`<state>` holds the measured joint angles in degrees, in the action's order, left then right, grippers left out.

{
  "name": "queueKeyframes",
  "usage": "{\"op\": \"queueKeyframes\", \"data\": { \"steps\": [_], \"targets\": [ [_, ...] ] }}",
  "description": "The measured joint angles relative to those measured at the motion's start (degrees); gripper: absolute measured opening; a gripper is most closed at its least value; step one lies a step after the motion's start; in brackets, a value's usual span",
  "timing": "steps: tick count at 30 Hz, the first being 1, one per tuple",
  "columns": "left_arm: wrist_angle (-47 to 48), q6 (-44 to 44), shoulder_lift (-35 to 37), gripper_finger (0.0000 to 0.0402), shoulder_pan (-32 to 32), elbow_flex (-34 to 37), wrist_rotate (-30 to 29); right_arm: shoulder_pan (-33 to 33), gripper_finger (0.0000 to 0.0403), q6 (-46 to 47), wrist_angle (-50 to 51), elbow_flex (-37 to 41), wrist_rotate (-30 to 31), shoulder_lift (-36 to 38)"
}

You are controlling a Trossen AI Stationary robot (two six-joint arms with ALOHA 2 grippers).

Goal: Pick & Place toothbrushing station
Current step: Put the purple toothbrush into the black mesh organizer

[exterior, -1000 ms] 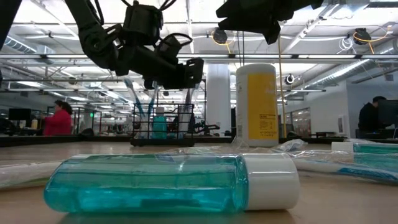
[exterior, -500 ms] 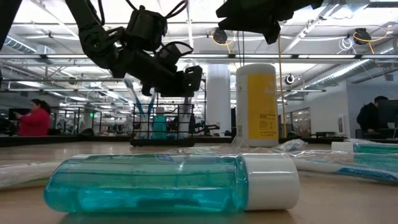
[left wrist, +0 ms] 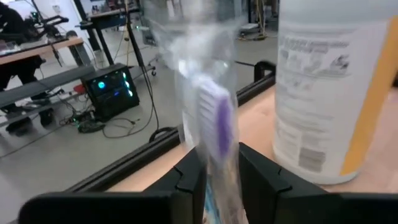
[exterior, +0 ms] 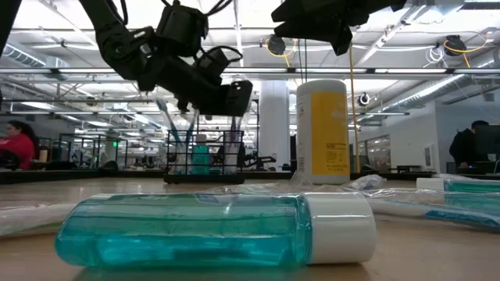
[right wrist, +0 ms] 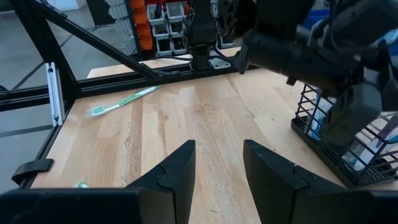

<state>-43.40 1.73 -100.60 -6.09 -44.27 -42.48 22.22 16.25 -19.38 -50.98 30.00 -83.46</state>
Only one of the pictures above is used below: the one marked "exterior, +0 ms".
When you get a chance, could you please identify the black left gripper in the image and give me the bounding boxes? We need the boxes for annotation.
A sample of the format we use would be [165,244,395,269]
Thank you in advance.
[136,56,254,117]

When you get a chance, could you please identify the black computer monitor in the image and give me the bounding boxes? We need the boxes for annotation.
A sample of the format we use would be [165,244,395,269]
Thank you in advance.
[474,123,500,157]

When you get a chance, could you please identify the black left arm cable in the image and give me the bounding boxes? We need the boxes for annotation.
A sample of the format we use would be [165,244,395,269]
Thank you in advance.
[194,0,244,75]

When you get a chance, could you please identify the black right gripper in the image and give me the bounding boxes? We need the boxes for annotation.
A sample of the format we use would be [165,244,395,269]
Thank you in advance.
[271,0,407,56]

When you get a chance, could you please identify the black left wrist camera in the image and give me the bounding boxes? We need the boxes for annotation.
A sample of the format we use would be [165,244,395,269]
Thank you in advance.
[155,2,209,59]

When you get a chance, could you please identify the black metal rack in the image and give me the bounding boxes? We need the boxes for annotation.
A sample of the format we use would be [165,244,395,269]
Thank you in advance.
[58,133,129,169]

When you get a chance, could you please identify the person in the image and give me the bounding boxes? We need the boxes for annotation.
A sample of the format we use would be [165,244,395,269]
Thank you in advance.
[448,119,491,175]
[0,119,40,172]

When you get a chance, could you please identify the black wire caddy basket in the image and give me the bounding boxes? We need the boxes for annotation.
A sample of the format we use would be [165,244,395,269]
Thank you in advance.
[162,130,246,185]

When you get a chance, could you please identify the white yellow wipes canister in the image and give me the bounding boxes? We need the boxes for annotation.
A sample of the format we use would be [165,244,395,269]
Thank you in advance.
[295,79,352,186]

